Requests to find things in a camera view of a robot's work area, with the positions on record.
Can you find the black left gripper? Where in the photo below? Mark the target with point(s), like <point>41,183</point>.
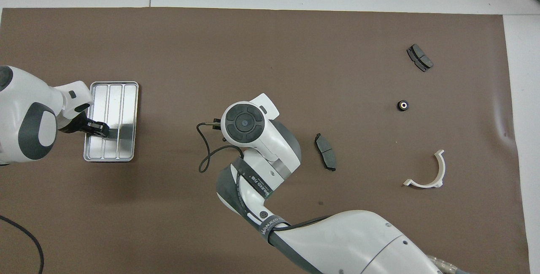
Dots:
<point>76,124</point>

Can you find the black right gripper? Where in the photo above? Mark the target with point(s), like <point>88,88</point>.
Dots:
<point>217,127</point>

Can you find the large black bearing gear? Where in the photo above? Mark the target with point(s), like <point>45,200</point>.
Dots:
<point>403,105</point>

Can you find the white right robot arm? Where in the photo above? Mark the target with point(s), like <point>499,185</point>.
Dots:
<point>358,240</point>

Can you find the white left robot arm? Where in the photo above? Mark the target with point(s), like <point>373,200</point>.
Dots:
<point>25,105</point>

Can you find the silver metal tray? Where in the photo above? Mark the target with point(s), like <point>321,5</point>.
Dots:
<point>122,105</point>

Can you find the brown paper table mat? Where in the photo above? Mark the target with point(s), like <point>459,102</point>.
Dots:
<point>253,54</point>

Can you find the long dark grey brake pad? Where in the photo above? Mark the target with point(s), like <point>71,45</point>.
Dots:
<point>325,149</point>

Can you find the short dark grey brake pad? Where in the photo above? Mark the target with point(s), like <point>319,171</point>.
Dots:
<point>419,57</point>

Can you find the white curved plastic bracket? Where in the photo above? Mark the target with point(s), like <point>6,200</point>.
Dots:
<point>422,184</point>

